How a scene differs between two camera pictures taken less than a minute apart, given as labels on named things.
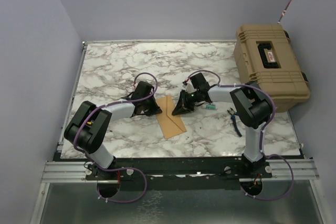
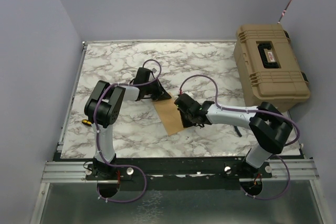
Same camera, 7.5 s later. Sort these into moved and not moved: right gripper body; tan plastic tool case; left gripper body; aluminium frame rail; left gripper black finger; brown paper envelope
Moved: brown paper envelope; left gripper black finger; left gripper body; right gripper body
Not moved: aluminium frame rail; tan plastic tool case
